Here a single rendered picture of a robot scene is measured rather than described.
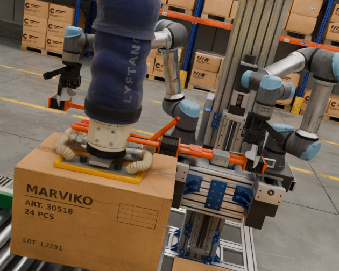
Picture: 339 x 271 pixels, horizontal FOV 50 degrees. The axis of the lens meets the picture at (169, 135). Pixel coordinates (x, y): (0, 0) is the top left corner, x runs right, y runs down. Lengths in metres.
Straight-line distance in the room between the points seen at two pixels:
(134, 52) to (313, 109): 0.93
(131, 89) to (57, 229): 0.62
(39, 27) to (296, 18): 5.88
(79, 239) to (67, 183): 0.25
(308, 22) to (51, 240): 7.76
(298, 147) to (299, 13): 6.88
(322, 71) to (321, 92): 0.10
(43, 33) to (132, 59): 8.19
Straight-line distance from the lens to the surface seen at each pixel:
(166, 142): 1.46
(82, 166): 1.44
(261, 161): 1.50
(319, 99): 1.84
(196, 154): 1.46
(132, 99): 1.37
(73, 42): 1.70
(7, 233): 1.99
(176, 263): 1.92
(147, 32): 1.33
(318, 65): 1.82
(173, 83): 1.96
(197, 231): 2.31
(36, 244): 1.60
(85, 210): 1.44
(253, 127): 1.46
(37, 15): 9.51
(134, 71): 1.34
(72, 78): 1.72
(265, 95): 1.42
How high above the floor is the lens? 1.73
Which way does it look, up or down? 19 degrees down
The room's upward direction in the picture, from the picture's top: 12 degrees clockwise
